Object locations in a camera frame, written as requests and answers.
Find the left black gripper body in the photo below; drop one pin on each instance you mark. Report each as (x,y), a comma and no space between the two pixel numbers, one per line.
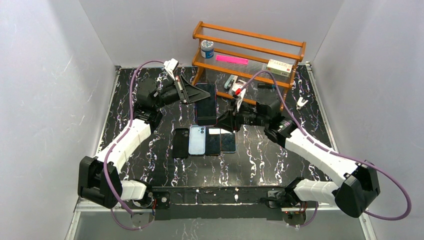
(180,90)

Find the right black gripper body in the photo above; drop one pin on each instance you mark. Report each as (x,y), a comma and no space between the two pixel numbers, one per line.
(236,114)

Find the phone with black screen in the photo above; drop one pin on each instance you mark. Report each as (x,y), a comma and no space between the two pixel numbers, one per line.
(212,141)

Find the light blue phone case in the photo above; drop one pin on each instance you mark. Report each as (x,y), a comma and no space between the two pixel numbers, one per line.
(197,138)

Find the black phone case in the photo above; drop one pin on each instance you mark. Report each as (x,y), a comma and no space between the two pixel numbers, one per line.
(180,143)

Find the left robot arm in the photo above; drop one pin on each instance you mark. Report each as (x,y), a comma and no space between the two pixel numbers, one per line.
(99,176)

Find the black blue marker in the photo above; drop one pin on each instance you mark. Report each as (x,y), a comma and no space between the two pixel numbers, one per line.
(263,85)

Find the white staple remover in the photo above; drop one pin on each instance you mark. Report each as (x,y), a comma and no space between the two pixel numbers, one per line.
(301,102)

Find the teal white stapler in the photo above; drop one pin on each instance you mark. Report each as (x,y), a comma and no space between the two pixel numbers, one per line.
(229,83)

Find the blue white round jar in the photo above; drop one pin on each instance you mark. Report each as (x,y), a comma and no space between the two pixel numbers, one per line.
(207,49)

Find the white red cardboard box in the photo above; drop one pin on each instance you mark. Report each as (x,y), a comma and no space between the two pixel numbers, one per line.
(279,68)

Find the orange wooden two-tier shelf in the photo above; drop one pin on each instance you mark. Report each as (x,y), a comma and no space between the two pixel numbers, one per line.
(257,48)

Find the pink flat ruler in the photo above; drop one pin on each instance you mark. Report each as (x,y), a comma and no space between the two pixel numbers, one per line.
(232,59)

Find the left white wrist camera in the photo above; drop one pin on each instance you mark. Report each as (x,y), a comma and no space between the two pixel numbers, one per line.
(170,66)

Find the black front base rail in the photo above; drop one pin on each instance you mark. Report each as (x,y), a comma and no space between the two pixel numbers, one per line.
(220,202)

